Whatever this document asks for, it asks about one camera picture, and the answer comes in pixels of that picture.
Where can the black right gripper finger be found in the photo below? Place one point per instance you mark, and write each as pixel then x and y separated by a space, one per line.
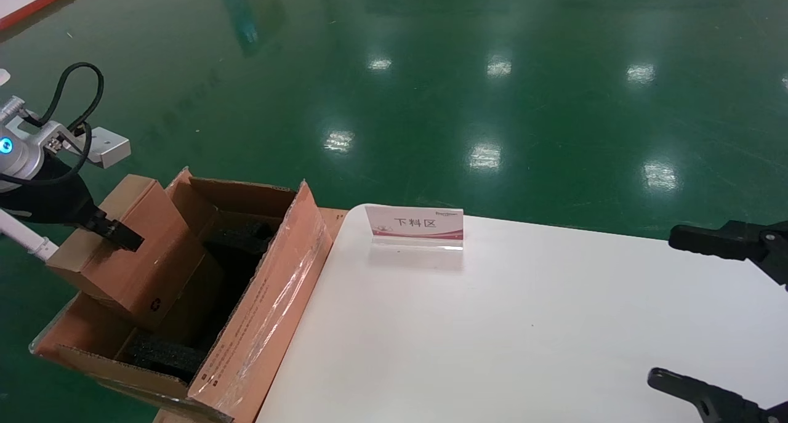
pixel 745 241
pixel 720 401

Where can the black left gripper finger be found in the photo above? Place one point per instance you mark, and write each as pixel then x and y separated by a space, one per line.
pixel 120 237

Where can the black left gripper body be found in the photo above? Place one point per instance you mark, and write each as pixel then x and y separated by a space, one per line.
pixel 49 198

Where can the small cardboard box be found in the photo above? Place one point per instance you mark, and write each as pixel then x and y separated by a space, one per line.
pixel 160 269

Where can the white and silver left arm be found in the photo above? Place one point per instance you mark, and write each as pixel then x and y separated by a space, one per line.
pixel 21 155

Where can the large open cardboard box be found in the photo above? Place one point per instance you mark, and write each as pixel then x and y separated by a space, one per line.
pixel 258 330

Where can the white pole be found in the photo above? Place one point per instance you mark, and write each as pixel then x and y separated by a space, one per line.
pixel 24 237

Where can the acrylic sign with red card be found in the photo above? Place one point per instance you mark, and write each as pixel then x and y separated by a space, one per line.
pixel 412 223

